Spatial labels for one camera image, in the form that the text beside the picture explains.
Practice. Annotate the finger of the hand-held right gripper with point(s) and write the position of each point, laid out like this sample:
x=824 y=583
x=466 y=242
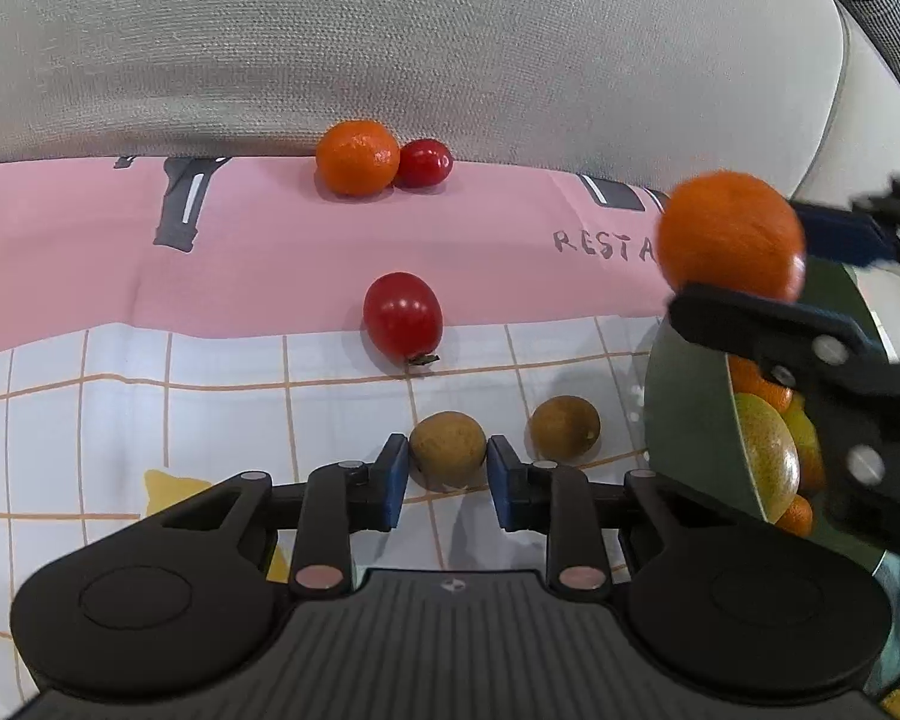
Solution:
x=840 y=234
x=750 y=326

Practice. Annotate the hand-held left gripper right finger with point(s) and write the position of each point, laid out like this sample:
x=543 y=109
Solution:
x=504 y=480

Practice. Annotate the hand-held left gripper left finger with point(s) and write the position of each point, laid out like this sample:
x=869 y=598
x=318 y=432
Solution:
x=394 y=480

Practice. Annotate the orange mandarin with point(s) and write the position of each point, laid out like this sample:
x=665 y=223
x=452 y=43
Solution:
x=795 y=516
x=727 y=232
x=761 y=386
x=358 y=157

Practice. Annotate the brown longan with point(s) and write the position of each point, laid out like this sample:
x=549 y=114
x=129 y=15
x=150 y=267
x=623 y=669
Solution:
x=448 y=451
x=565 y=427

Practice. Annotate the green colander bowl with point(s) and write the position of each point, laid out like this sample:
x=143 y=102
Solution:
x=690 y=405

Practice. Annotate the yellow-green pear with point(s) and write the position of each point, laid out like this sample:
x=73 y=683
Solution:
x=804 y=431
x=765 y=457

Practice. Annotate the red cherry tomato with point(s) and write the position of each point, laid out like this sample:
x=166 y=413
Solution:
x=422 y=163
x=403 y=316

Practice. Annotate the lemon printed checked cloth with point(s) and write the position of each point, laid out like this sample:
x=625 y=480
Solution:
x=232 y=255

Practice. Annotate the grey fabric sofa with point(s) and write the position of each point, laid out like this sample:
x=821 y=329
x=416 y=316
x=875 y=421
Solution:
x=420 y=37

